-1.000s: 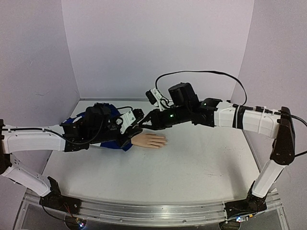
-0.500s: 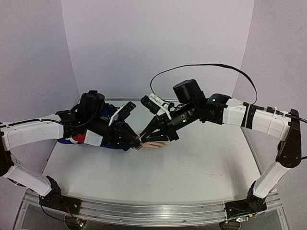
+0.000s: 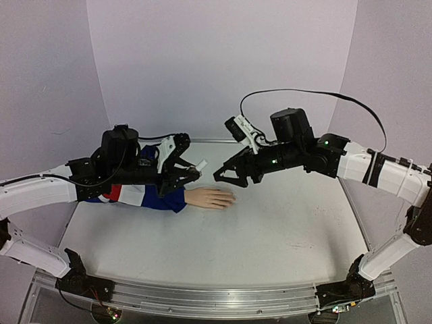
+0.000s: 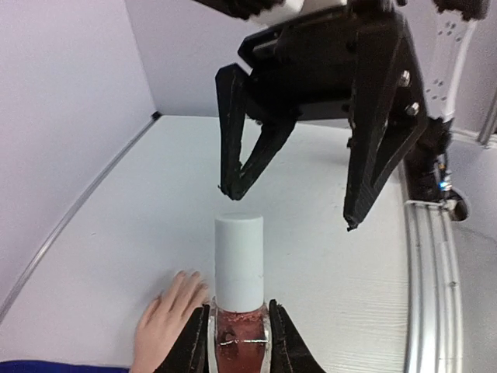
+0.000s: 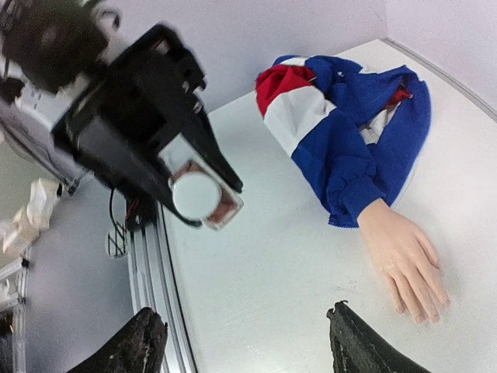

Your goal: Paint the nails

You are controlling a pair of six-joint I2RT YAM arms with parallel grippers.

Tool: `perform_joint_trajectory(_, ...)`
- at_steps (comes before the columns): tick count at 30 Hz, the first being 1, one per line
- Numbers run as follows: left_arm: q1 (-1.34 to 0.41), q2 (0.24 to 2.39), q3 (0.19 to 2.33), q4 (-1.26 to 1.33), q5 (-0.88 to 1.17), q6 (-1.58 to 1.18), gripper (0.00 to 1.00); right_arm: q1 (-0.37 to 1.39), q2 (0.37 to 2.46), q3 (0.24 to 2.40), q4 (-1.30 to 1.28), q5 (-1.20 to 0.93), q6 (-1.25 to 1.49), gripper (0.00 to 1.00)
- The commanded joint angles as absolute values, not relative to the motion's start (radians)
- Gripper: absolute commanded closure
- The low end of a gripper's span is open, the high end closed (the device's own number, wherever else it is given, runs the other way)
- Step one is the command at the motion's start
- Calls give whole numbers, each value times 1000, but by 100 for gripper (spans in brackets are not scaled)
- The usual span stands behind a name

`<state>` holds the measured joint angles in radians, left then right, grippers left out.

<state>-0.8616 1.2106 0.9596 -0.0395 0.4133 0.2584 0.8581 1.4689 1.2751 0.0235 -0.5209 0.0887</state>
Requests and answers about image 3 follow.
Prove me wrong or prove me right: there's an aluminium front rail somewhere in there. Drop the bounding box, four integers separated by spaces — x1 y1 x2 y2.
33 271 398 320

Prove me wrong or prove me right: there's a mannequin hand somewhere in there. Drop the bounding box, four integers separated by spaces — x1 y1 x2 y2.
184 187 236 210

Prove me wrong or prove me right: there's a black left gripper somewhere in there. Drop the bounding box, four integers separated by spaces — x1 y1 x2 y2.
112 160 202 199

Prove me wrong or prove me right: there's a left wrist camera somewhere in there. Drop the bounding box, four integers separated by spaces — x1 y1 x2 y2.
157 133 190 173

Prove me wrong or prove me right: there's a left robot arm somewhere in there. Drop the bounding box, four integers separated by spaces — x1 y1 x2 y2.
1 125 206 302

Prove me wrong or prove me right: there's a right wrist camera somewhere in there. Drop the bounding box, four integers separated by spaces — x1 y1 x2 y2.
224 115 264 155

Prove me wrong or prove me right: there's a black left base cable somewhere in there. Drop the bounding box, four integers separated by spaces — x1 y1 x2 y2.
52 276 109 313

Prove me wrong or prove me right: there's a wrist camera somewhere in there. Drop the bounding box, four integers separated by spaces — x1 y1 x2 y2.
224 115 264 155
157 133 190 173

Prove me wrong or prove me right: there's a blue red white jacket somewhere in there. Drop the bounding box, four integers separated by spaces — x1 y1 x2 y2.
77 144 187 215

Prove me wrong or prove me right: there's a pink nail polish bottle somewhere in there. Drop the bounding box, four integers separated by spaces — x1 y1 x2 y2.
188 166 202 178

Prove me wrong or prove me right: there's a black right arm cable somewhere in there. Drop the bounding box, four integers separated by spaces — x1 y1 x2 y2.
239 88 387 153

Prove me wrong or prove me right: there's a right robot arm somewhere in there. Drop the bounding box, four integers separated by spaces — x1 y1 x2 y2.
213 108 431 313

